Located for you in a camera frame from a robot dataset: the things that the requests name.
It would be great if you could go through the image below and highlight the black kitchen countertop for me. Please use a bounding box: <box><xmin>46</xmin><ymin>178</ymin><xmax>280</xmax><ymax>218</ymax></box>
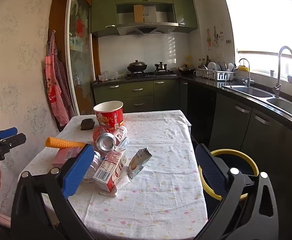
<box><xmin>91</xmin><ymin>74</ymin><xmax>292</xmax><ymax>133</ymax></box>

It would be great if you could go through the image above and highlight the white blue snack wrapper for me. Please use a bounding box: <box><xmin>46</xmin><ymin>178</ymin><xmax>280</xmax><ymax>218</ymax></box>
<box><xmin>128</xmin><ymin>147</ymin><xmax>153</xmax><ymax>180</ymax></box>

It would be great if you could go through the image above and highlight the steel double sink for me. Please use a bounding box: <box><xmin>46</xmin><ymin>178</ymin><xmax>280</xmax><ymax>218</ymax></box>
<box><xmin>222</xmin><ymin>85</ymin><xmax>292</xmax><ymax>123</ymax></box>

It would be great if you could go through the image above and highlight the white dish rack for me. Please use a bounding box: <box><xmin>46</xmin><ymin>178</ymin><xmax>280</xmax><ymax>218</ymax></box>
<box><xmin>195</xmin><ymin>69</ymin><xmax>235</xmax><ymax>81</ymax></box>

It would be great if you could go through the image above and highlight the black lidded wok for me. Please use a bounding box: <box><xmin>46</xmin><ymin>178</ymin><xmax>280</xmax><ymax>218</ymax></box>
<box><xmin>127</xmin><ymin>60</ymin><xmax>148</xmax><ymax>73</ymax></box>

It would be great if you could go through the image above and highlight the white bottle red cap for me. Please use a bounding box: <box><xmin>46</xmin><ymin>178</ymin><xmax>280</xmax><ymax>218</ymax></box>
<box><xmin>111</xmin><ymin>126</ymin><xmax>128</xmax><ymax>142</ymax></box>

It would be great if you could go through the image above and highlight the small steel faucet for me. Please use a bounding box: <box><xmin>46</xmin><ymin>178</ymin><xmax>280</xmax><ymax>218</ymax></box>
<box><xmin>238</xmin><ymin>58</ymin><xmax>255</xmax><ymax>87</ymax></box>

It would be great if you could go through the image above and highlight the silver red drink can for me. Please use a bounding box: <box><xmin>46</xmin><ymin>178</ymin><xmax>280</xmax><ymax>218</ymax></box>
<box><xmin>93</xmin><ymin>127</ymin><xmax>117</xmax><ymax>152</ymax></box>

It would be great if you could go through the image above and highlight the white plastic wrapper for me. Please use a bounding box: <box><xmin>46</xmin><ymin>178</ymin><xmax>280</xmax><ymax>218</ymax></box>
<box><xmin>114</xmin><ymin>137</ymin><xmax>130</xmax><ymax>153</ymax></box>

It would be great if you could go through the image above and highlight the kitchen window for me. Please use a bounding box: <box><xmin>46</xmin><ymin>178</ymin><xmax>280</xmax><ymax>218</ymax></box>
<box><xmin>221</xmin><ymin>0</ymin><xmax>292</xmax><ymax>80</ymax></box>

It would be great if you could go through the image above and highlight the clear plastic bottle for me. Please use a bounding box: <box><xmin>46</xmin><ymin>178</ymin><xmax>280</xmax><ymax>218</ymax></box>
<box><xmin>83</xmin><ymin>151</ymin><xmax>102</xmax><ymax>182</ymax></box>

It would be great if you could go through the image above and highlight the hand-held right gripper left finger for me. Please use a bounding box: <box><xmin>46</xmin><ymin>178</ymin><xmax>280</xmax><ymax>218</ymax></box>
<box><xmin>11</xmin><ymin>144</ymin><xmax>96</xmax><ymax>240</ymax></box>

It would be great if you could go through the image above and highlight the dark checkered apron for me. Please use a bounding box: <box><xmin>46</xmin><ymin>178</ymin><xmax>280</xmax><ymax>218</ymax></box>
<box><xmin>54</xmin><ymin>55</ymin><xmax>72</xmax><ymax>108</ymax></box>

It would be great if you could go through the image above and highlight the white floral tablecloth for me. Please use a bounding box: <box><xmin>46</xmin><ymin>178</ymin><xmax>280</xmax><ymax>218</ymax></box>
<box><xmin>18</xmin><ymin>110</ymin><xmax>209</xmax><ymax>235</ymax></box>

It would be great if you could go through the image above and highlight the white tissue paper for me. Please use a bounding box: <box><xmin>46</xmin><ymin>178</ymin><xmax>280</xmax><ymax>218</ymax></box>
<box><xmin>99</xmin><ymin>174</ymin><xmax>136</xmax><ymax>197</ymax></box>

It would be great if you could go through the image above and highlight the green wall cabinet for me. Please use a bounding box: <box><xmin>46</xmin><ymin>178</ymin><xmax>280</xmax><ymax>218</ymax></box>
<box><xmin>91</xmin><ymin>0</ymin><xmax>199</xmax><ymax>37</ymax></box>

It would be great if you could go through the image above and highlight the row of white plates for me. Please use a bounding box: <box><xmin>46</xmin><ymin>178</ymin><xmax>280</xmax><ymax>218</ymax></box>
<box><xmin>207</xmin><ymin>61</ymin><xmax>227</xmax><ymax>72</ymax></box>

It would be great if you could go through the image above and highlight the green base cabinet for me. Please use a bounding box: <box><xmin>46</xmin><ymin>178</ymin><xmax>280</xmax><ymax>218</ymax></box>
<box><xmin>93</xmin><ymin>79</ymin><xmax>180</xmax><ymax>114</ymax></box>

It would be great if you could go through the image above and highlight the clear plastic bag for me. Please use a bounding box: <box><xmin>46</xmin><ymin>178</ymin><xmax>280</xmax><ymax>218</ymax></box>
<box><xmin>98</xmin><ymin>70</ymin><xmax>126</xmax><ymax>82</ymax></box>

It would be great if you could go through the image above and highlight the white roller blind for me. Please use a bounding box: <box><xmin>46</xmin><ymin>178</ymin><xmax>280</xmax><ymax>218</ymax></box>
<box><xmin>221</xmin><ymin>0</ymin><xmax>292</xmax><ymax>55</ymax></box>

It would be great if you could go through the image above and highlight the black frying pan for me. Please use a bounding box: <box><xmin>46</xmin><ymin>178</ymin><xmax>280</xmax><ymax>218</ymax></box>
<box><xmin>178</xmin><ymin>65</ymin><xmax>196</xmax><ymax>75</ymax></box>

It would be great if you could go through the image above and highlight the yellow rimmed trash bin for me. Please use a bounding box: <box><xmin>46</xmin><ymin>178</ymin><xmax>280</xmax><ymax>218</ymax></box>
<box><xmin>198</xmin><ymin>149</ymin><xmax>260</xmax><ymax>202</ymax></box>

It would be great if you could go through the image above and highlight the pink cardboard box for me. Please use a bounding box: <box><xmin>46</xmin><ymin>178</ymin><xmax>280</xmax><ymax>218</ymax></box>
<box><xmin>52</xmin><ymin>147</ymin><xmax>82</xmax><ymax>167</ymax></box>

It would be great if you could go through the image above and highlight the steel range hood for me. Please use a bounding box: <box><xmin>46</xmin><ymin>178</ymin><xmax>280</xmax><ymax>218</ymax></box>
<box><xmin>116</xmin><ymin>4</ymin><xmax>179</xmax><ymax>36</ymax></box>

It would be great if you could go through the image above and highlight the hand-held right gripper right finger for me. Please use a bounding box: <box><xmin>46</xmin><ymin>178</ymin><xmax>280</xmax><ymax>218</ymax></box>
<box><xmin>195</xmin><ymin>143</ymin><xmax>279</xmax><ymax>240</ymax></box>

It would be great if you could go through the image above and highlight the red checkered apron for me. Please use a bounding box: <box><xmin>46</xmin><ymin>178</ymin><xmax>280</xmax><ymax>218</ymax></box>
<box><xmin>44</xmin><ymin>31</ymin><xmax>70</xmax><ymax>125</ymax></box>

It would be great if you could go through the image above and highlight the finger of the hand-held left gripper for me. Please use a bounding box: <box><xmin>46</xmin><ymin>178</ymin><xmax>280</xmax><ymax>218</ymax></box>
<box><xmin>0</xmin><ymin>127</ymin><xmax>18</xmax><ymax>142</ymax></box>
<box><xmin>0</xmin><ymin>133</ymin><xmax>27</xmax><ymax>153</ymax></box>

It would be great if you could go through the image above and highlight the red white drink carton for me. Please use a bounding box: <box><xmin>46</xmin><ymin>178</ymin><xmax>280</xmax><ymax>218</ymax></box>
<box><xmin>93</xmin><ymin>148</ymin><xmax>127</xmax><ymax>193</ymax></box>

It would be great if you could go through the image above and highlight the tall steel faucet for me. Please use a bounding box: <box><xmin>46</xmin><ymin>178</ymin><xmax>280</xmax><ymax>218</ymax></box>
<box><xmin>273</xmin><ymin>46</ymin><xmax>292</xmax><ymax>98</ymax></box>

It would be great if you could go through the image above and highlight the dark brown block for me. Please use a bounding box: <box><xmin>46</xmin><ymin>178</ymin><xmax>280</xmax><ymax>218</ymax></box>
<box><xmin>80</xmin><ymin>119</ymin><xmax>95</xmax><ymax>131</ymax></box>

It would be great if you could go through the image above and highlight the brown wooden door frame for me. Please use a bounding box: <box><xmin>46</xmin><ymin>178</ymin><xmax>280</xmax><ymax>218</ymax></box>
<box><xmin>47</xmin><ymin>0</ymin><xmax>72</xmax><ymax>130</ymax></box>

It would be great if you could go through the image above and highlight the dark base cabinet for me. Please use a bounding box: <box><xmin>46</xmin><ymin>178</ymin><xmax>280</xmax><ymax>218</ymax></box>
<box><xmin>180</xmin><ymin>77</ymin><xmax>292</xmax><ymax>205</ymax></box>

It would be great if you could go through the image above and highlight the frosted glass sliding door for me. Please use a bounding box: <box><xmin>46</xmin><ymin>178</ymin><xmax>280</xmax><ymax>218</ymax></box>
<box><xmin>66</xmin><ymin>0</ymin><xmax>96</xmax><ymax>117</ymax></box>

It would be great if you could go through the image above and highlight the black gas stove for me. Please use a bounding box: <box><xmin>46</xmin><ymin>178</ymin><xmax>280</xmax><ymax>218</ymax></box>
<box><xmin>126</xmin><ymin>71</ymin><xmax>178</xmax><ymax>78</ymax></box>

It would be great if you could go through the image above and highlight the red paper bucket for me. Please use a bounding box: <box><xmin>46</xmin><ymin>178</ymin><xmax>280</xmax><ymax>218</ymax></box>
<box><xmin>93</xmin><ymin>101</ymin><xmax>124</xmax><ymax>130</ymax></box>

